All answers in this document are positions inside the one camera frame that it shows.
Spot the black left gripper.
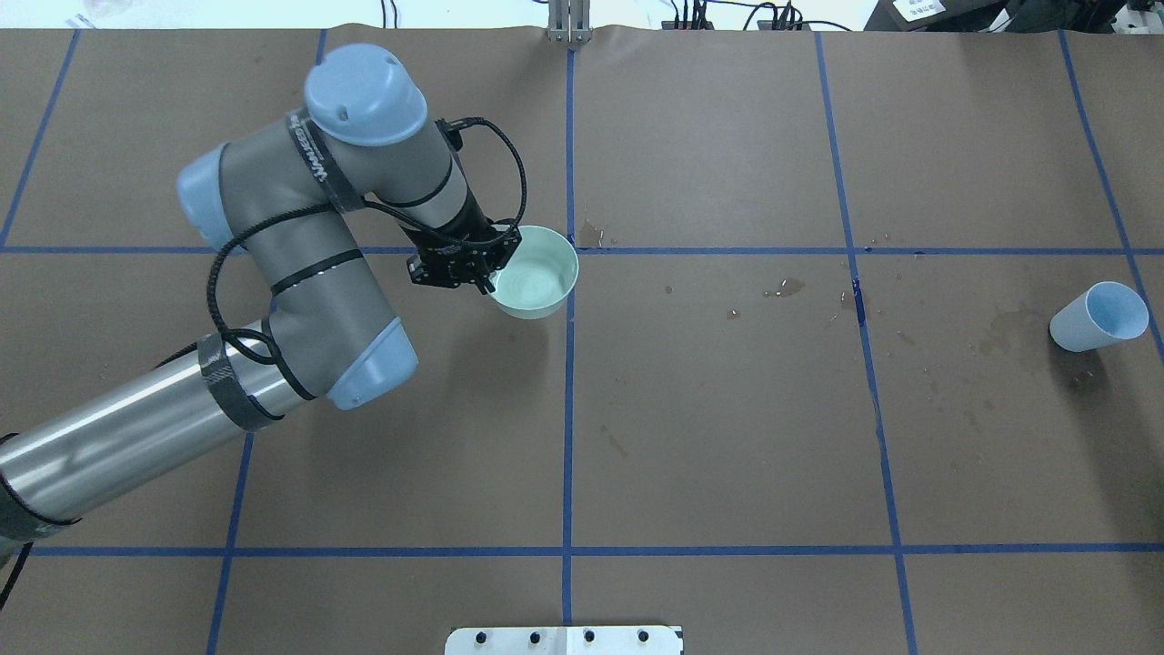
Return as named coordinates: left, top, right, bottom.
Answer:
left=405, top=225, right=521, bottom=296

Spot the pale green ceramic bowl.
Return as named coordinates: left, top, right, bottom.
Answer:
left=489, top=227, right=579, bottom=320

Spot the light blue plastic cup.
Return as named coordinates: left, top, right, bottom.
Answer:
left=1049, top=282, right=1150, bottom=353

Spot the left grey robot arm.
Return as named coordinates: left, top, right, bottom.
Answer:
left=1, top=43, right=521, bottom=558

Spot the brown paper table cover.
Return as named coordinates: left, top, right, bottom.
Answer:
left=3, top=24, right=1161, bottom=654

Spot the aluminium frame post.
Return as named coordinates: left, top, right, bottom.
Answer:
left=545, top=0, right=592, bottom=45

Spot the white metal base plate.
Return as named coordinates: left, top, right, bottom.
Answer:
left=443, top=625, right=684, bottom=654

